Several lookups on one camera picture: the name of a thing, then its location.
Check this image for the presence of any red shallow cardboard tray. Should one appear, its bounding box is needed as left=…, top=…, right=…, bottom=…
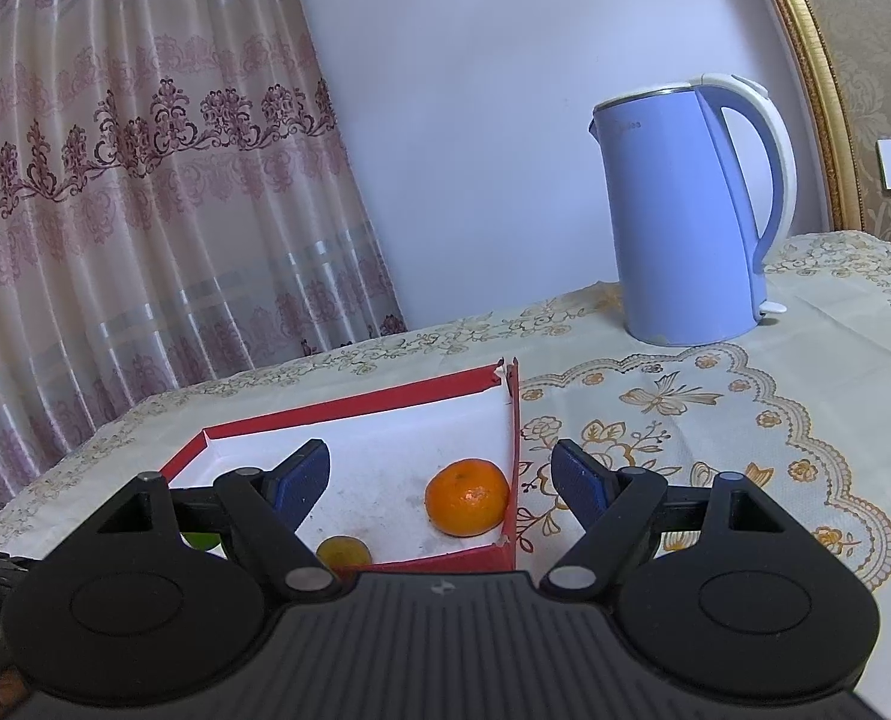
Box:
left=162, top=359, right=520, bottom=574

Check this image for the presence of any pink patterned curtain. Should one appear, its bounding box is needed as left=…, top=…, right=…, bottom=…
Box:
left=0, top=0, right=404, bottom=511

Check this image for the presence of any blue electric kettle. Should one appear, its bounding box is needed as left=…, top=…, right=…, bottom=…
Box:
left=589, top=73, right=798, bottom=346

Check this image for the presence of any small yellow fruit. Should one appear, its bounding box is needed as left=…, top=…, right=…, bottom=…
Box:
left=315, top=535, right=374, bottom=574

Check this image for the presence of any gold mirror frame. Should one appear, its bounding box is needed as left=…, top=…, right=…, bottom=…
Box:
left=770, top=0, right=865, bottom=231

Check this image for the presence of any cream embroidered tablecloth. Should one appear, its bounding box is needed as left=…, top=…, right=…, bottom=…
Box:
left=0, top=232, right=891, bottom=718

